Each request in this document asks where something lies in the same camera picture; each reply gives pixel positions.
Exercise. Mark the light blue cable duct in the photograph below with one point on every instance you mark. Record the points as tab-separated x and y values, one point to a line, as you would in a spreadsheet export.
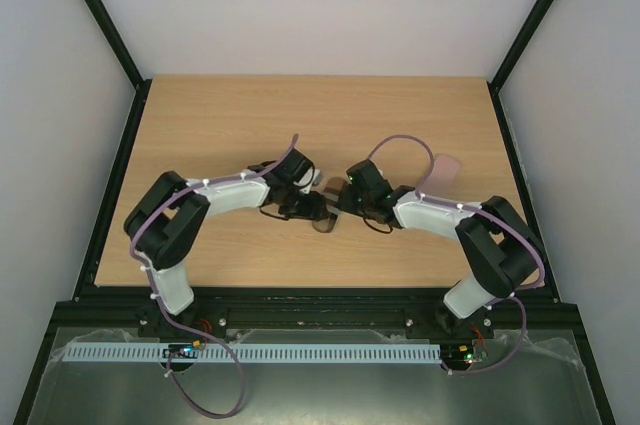
256	353

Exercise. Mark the pink glasses case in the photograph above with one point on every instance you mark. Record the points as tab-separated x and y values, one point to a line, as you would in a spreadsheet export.
441	179

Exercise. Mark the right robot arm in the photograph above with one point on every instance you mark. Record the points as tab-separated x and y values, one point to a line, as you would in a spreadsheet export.
503	253

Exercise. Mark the right black frame post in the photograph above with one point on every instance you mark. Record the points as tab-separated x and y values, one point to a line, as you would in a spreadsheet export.
522	39

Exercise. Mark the black frame post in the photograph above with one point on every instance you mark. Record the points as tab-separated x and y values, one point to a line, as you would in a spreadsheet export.
114	39
522	39

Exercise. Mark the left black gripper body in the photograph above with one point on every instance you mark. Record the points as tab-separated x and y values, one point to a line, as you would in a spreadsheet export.
297	208

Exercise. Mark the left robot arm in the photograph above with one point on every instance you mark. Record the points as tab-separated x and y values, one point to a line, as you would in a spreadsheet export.
164	225

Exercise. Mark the brown plaid glasses case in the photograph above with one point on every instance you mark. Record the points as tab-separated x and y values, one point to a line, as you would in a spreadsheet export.
332	193

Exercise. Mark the left black frame post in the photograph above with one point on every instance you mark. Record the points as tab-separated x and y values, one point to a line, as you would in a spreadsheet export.
114	39

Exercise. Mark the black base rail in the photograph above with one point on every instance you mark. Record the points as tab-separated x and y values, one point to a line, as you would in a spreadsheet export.
219	309

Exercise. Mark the metal floor plate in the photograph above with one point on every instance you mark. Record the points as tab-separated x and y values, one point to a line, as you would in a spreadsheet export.
536	380

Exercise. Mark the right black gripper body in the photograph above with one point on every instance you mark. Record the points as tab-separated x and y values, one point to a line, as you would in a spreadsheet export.
347	200

